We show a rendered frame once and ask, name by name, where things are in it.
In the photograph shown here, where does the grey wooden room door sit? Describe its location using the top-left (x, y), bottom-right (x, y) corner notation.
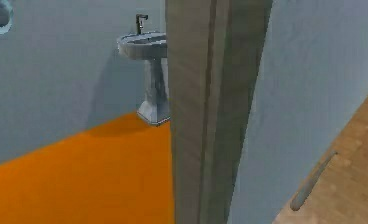
top-left (164, 0), bottom-right (274, 224)

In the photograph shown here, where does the black sink faucet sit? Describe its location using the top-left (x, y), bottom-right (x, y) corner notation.
top-left (135, 13), bottom-right (149, 36)

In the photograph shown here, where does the grey pedestal sink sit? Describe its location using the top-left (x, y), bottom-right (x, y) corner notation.
top-left (116, 30), bottom-right (172, 127)

